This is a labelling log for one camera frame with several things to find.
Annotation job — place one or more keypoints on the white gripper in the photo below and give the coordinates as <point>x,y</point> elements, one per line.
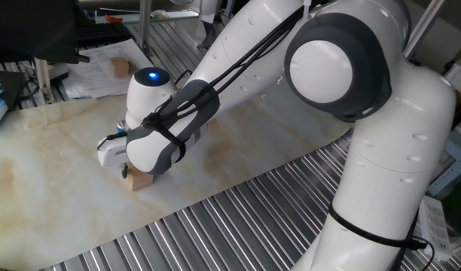
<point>110,152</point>

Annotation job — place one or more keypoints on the light wooden cube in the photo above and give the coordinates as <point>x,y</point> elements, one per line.
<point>140,181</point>
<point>119,67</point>

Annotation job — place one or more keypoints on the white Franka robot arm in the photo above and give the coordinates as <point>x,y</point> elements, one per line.
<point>385,150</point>

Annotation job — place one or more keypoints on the marble pattern mat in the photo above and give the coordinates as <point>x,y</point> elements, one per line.
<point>65,195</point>

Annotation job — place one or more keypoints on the stack of printed papers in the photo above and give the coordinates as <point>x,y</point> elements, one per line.
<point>95,81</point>

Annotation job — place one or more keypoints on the black keyboard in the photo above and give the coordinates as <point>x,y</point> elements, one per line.
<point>102,34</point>

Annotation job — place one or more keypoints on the black flat device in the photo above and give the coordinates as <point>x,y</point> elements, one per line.
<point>4,86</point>

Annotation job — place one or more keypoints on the black monitor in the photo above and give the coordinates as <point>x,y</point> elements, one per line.
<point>27,30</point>

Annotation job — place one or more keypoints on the blue-grey metal shelf rack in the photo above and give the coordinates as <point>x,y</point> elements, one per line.
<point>452,165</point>

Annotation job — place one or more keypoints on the grey wrist camera blue cap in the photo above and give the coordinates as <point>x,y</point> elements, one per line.
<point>121,126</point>

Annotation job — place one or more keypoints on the aluminium profile post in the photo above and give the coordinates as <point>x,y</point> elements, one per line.
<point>145,26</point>
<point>42,79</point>
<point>422,28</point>

